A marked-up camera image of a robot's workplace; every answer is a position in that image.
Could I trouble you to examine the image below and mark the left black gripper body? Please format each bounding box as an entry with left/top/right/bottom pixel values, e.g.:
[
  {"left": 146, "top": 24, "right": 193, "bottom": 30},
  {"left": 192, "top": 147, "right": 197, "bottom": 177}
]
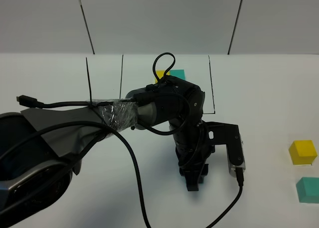
[{"left": 173, "top": 121, "right": 215, "bottom": 178}]

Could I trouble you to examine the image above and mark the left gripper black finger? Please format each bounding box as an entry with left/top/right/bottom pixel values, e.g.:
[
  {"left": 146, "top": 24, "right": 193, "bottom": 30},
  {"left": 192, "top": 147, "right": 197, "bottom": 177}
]
[{"left": 184, "top": 172, "right": 199, "bottom": 191}]

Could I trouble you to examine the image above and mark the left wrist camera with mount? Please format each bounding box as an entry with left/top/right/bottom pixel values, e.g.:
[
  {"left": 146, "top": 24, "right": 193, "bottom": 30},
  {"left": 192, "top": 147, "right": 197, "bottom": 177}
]
[{"left": 206, "top": 122, "right": 246, "bottom": 184}]

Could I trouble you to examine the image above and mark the black camera cable left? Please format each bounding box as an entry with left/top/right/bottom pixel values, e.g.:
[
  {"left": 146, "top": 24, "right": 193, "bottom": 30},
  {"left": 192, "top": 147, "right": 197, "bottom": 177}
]
[{"left": 16, "top": 52, "right": 246, "bottom": 228}]

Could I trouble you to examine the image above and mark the green template cube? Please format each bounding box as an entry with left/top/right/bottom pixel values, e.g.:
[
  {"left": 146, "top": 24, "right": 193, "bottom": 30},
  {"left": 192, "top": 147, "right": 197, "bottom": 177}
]
[{"left": 169, "top": 69, "right": 186, "bottom": 80}]

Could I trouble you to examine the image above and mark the yellow template cube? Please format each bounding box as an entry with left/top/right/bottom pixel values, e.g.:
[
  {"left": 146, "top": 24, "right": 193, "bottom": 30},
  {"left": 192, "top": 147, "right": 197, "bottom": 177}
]
[{"left": 155, "top": 70, "right": 165, "bottom": 83}]

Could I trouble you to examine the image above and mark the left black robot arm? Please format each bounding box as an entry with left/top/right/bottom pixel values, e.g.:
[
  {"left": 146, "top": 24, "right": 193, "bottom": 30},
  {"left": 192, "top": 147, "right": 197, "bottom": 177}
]
[{"left": 0, "top": 76, "right": 215, "bottom": 228}]

